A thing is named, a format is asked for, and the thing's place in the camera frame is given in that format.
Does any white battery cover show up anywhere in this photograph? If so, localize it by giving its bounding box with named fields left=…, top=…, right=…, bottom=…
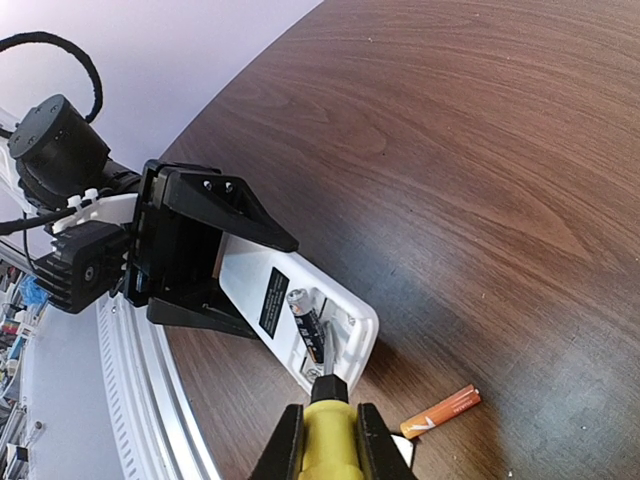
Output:
left=391, top=434, right=415, bottom=469

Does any front aluminium rail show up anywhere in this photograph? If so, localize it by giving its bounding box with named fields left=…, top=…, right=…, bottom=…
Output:
left=95, top=295, right=221, bottom=479

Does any orange battery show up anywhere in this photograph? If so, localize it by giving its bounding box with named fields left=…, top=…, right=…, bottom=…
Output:
left=400, top=384, right=482, bottom=440

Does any white red remote control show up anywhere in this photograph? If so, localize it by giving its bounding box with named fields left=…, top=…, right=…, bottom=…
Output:
left=219, top=235, right=379, bottom=392

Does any yellow handled screwdriver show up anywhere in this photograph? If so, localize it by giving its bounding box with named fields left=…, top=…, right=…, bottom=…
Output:
left=299, top=321, right=364, bottom=480

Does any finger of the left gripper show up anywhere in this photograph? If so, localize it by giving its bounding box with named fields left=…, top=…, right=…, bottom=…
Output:
left=164, top=169, right=299, bottom=251
left=146, top=284, right=258, bottom=339

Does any left black camera cable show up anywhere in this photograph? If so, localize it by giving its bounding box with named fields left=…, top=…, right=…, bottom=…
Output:
left=0, top=30, right=104, bottom=124

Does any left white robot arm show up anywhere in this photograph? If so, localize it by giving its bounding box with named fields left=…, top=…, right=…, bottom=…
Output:
left=1, top=95, right=298, bottom=337

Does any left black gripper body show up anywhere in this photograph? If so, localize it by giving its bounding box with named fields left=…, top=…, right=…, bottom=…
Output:
left=6, top=94, right=224, bottom=306

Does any black battery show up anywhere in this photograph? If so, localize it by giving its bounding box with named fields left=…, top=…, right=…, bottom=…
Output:
left=286, top=289, right=325, bottom=364

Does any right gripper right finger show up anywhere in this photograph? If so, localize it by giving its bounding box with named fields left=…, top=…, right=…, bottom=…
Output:
left=356, top=403, right=416, bottom=480

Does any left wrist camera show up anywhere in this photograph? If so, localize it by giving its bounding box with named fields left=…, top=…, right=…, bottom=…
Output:
left=35, top=188, right=138, bottom=314

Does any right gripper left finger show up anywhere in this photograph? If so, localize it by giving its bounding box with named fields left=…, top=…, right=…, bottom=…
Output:
left=249, top=404, right=305, bottom=480

